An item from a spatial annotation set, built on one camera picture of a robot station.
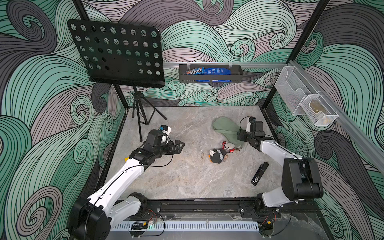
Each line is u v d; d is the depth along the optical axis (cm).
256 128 71
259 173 91
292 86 93
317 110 66
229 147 92
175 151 69
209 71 92
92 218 37
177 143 70
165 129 72
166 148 69
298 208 71
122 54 65
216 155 86
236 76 90
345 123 59
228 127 104
